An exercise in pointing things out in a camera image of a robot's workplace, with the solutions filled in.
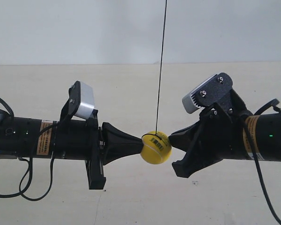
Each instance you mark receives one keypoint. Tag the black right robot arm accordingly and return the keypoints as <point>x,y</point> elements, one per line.
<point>262,133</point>

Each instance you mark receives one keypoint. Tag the yellow tennis ball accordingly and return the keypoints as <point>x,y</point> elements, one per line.
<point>156,147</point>

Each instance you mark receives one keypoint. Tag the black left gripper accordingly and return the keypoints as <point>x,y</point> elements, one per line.
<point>79,140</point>

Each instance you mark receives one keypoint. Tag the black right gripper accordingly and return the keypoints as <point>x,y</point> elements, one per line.
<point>216,136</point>

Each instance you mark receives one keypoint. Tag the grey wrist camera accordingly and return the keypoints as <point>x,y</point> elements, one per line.
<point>80,103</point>
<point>215,89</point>

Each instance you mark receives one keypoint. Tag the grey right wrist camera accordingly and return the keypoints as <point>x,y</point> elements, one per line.
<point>215,89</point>

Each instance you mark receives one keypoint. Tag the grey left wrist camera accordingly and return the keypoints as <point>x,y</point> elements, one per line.
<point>80,103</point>

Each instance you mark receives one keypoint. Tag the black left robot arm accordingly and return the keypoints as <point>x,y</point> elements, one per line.
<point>27,137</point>

